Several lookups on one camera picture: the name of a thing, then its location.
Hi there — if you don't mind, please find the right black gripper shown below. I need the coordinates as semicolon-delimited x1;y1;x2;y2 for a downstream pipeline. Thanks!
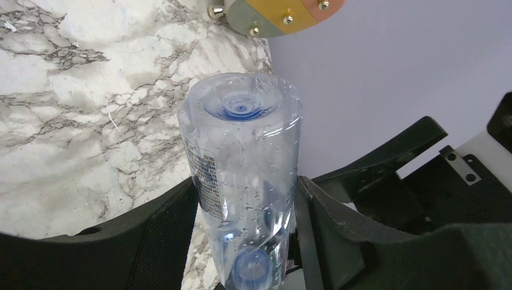
313;116;511;235

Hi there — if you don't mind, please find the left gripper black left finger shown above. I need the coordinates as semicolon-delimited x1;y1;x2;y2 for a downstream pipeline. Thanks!
1;178;198;289

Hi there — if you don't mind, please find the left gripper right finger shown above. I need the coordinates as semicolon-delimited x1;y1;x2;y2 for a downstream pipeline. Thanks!
295;176;511;289

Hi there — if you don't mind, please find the Ganten small water bottle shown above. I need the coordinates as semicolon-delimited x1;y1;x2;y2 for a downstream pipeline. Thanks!
178;73;302;289

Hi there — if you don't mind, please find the cream cylinder with striped face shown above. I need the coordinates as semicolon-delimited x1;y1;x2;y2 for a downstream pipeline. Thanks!
208;0;345;38

